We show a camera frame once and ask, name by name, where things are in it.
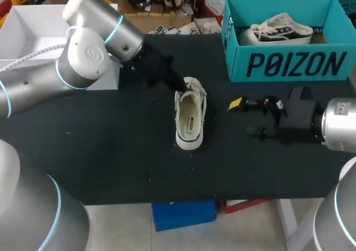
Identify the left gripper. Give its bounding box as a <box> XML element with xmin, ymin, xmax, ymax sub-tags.
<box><xmin>119</xmin><ymin>43</ymin><xmax>189</xmax><ymax>92</ymax></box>

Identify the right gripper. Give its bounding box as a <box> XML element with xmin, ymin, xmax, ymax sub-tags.
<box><xmin>227</xmin><ymin>86</ymin><xmax>325</xmax><ymax>145</ymax></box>

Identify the black cream canvas shoe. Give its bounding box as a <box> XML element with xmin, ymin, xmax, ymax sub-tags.
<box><xmin>238</xmin><ymin>14</ymin><xmax>314</xmax><ymax>46</ymax></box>

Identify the white shoebox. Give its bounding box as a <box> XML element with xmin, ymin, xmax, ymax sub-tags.
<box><xmin>0</xmin><ymin>3</ymin><xmax>121</xmax><ymax>91</ymax></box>

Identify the brown cardboard box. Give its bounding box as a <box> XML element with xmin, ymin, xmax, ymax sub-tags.
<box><xmin>121</xmin><ymin>11</ymin><xmax>196</xmax><ymax>35</ymax></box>

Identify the red box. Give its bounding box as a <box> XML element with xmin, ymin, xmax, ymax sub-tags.
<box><xmin>220</xmin><ymin>198</ymin><xmax>273</xmax><ymax>214</ymax></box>

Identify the blue box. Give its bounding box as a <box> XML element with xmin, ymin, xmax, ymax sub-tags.
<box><xmin>151</xmin><ymin>200</ymin><xmax>218</xmax><ymax>233</ymax></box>

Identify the white cable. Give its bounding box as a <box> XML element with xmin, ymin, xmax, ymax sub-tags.
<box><xmin>0</xmin><ymin>43</ymin><xmax>68</xmax><ymax>73</ymax></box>

